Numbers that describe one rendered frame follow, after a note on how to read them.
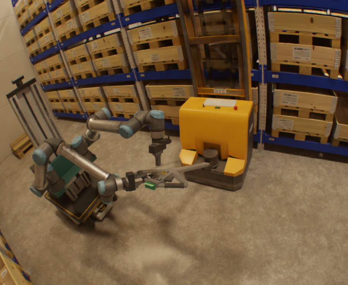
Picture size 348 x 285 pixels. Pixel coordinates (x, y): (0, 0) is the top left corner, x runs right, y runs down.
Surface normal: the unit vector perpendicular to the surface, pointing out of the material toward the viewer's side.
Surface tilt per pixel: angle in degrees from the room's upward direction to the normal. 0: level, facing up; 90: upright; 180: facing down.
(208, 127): 74
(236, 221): 0
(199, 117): 68
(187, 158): 22
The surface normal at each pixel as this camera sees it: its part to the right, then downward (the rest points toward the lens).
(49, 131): 0.87, 0.13
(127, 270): -0.20, -0.79
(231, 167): -0.36, -0.51
